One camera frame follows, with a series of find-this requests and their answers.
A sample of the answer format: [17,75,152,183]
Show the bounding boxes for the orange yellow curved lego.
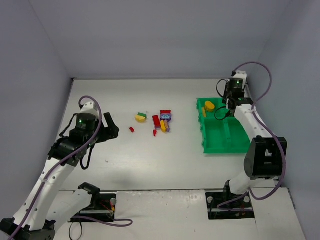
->
[204,101,216,112]

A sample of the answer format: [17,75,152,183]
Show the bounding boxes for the pale yellow curved lego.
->
[135,115,147,123]

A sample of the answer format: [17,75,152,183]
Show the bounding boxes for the dark green curved lego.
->
[137,112,147,118]

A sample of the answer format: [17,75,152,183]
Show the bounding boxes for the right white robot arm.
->
[223,77,288,201]

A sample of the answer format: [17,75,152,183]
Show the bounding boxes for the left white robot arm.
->
[0,102,120,240]

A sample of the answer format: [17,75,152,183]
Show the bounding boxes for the green compartment tray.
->
[196,97,251,154]

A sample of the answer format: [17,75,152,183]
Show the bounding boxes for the red rectangular lego brick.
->
[152,115,161,129]

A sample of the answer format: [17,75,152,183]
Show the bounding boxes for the red scalloped lego brick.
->
[160,109,171,115]

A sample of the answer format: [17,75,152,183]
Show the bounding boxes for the yellow curved lego brick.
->
[160,120,167,133]

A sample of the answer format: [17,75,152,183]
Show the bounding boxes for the purple lotus lego piece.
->
[160,113,172,122]

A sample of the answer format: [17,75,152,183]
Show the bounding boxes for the purple butterfly lego piece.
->
[164,120,170,132]

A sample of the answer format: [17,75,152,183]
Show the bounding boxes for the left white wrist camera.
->
[80,101,100,118]

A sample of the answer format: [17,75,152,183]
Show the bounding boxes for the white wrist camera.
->
[80,101,100,118]
[231,70,248,80]

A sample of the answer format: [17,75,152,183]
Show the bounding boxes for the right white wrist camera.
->
[231,70,248,80]

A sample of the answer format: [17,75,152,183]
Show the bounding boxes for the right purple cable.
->
[216,61,287,211]

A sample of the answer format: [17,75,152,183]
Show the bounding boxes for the purple cable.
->
[9,95,134,238]
[216,61,287,211]

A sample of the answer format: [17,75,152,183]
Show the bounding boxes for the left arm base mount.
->
[69,182,117,223]

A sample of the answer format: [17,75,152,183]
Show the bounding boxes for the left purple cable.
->
[9,95,134,238]

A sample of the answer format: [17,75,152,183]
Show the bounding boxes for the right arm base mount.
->
[205,191,255,220]

